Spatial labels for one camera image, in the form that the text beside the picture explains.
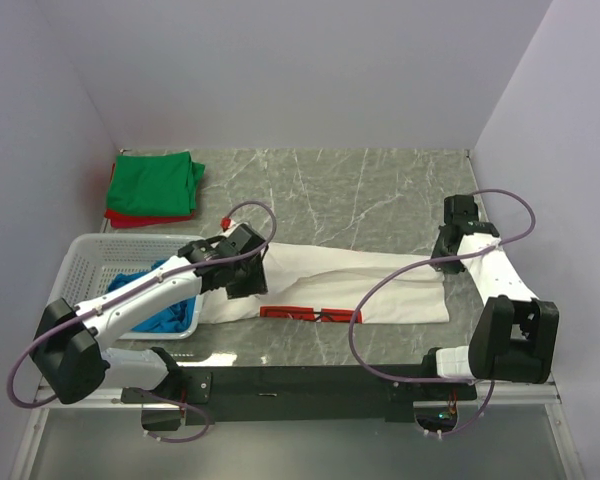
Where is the white t shirt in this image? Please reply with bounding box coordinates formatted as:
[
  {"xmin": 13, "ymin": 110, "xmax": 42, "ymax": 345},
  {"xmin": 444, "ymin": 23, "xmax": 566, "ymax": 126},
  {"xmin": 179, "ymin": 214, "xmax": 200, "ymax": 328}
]
[{"xmin": 198, "ymin": 243, "xmax": 449, "ymax": 324}]

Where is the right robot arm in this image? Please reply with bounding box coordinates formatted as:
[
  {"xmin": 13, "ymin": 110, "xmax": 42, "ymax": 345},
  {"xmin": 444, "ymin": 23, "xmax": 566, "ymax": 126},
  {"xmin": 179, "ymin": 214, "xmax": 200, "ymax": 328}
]
[{"xmin": 431, "ymin": 195, "xmax": 559, "ymax": 384}]

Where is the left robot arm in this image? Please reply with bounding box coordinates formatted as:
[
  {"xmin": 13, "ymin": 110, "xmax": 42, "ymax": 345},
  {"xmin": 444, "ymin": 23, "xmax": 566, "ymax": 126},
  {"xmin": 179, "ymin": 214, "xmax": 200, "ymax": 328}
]
[{"xmin": 29, "ymin": 223, "xmax": 268, "ymax": 404}]

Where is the blue t shirt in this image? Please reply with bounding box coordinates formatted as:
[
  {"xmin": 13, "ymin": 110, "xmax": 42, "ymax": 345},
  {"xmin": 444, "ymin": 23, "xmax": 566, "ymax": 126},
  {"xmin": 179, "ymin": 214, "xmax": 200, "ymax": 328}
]
[{"xmin": 106, "ymin": 270, "xmax": 196, "ymax": 334}]

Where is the green folded t shirt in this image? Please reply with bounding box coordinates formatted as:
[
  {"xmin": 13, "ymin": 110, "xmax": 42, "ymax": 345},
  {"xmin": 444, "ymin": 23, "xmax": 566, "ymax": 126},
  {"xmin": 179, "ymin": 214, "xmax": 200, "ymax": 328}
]
[{"xmin": 106, "ymin": 152, "xmax": 206, "ymax": 217}]

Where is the red folded t shirt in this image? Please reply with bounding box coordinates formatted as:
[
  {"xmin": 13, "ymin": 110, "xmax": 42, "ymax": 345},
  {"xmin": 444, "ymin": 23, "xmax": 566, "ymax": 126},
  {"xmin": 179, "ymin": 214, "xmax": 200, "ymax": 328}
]
[{"xmin": 102, "ymin": 162, "xmax": 197, "ymax": 230}]

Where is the white plastic basket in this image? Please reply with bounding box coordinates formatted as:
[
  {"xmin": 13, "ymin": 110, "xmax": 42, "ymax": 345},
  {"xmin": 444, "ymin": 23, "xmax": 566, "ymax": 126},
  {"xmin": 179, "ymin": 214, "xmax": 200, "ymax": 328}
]
[{"xmin": 46, "ymin": 232, "xmax": 206, "ymax": 342}]

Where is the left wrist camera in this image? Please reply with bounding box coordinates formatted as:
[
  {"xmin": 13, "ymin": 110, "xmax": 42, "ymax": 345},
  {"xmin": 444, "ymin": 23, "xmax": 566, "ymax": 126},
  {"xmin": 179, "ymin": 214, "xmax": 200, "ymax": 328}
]
[{"xmin": 220, "ymin": 217, "xmax": 239, "ymax": 232}]

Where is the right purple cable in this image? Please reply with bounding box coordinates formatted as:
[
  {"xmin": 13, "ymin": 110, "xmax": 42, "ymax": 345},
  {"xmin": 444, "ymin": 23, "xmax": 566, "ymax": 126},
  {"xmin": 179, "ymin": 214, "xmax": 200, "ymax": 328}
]
[{"xmin": 348, "ymin": 188, "xmax": 537, "ymax": 439}]

